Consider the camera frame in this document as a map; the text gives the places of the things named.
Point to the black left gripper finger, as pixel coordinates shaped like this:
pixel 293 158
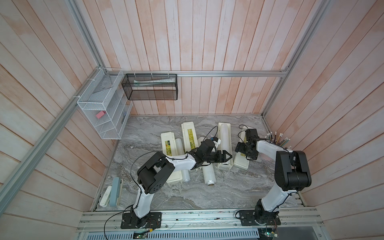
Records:
pixel 223 161
pixel 223 155

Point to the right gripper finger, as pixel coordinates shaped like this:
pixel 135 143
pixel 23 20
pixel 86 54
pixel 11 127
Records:
pixel 252 156
pixel 241 148

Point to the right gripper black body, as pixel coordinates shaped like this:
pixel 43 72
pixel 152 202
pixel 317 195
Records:
pixel 247 148

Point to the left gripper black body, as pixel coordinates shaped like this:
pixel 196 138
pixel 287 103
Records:
pixel 210 158

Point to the cream dispenser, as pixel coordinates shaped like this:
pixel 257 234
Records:
pixel 238 159
pixel 190 143
pixel 170 149

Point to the plastic wrap roll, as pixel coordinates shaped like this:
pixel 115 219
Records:
pixel 209 174
pixel 225 137
pixel 180 148

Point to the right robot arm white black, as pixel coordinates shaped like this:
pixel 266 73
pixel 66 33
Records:
pixel 292 175

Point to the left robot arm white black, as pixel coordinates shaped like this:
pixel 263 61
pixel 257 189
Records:
pixel 154 173

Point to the pencil holder with pencils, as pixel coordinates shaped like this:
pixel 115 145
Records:
pixel 278 140

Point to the white and teal brush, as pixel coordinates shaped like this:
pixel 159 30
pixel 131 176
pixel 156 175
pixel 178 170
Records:
pixel 112 195

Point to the pink eraser block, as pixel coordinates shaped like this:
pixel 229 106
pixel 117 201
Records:
pixel 100 114

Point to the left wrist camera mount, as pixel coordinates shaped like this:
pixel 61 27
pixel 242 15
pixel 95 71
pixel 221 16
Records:
pixel 216 141

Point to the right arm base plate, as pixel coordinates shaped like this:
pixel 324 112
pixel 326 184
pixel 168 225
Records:
pixel 257 218

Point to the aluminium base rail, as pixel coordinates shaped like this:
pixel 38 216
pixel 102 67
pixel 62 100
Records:
pixel 200 220

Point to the black wire mesh basket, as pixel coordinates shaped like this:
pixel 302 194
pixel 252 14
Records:
pixel 151 87

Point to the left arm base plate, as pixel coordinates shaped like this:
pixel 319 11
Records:
pixel 141 220

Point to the white wire mesh shelf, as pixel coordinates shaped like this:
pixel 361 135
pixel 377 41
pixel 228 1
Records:
pixel 103 92

